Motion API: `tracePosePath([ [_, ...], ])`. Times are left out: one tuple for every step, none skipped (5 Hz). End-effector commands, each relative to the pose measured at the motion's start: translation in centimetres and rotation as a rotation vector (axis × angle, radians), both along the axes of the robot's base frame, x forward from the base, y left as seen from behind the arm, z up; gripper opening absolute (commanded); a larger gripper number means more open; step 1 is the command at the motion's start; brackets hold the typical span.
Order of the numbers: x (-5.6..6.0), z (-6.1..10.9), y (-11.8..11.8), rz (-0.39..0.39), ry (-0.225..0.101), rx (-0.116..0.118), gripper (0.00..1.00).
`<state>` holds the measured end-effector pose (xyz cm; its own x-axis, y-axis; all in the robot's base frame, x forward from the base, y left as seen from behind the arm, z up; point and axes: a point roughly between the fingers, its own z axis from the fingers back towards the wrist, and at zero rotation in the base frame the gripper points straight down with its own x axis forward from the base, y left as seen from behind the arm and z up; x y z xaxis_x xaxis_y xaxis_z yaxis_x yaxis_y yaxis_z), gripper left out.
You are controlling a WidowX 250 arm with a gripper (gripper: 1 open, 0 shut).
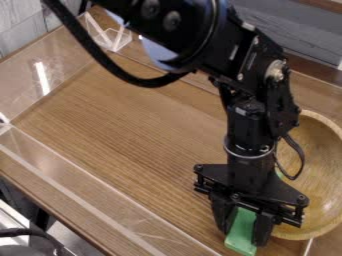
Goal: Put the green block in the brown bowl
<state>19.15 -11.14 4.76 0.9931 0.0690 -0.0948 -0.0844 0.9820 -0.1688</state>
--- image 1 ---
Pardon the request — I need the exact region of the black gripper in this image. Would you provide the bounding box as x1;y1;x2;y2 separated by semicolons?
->
194;151;310;247

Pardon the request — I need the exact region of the green rectangular block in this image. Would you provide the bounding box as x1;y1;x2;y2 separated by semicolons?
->
225;208;257;256

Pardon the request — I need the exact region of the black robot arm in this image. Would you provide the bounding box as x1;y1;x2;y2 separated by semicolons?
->
95;0;310;247

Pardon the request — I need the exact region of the light wooden bowl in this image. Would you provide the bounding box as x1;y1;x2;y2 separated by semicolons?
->
273;110;342;240

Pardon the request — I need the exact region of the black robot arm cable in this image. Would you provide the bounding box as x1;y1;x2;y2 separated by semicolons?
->
39;0;193;89

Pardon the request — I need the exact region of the black cable at table edge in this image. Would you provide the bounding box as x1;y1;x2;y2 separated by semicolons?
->
0;227;68;256

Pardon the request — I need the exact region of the clear acrylic corner bracket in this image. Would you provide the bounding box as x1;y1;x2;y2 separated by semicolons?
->
84;13;132;52

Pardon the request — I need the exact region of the clear acrylic tray wall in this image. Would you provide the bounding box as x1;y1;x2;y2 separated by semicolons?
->
0;11;342;256

